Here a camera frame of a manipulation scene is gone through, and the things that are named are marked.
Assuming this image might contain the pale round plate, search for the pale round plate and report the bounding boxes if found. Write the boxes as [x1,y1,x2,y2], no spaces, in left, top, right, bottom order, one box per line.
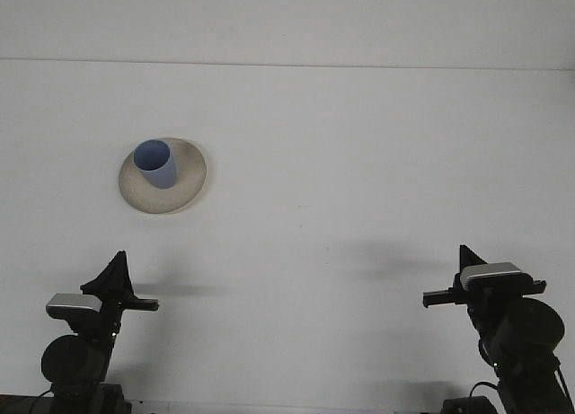
[118,137,210,216]

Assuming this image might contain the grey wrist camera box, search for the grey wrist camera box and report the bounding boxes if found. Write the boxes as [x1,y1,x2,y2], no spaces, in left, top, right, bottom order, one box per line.
[46,292,102,322]
[460,261,534,291]

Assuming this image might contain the pale blue cup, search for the pale blue cup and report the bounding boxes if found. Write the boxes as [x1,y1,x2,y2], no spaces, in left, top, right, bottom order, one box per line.
[133,138,177,190]

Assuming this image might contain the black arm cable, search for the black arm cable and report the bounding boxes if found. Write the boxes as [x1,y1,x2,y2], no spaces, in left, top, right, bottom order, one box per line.
[467,380,500,401]
[17,389,54,413]

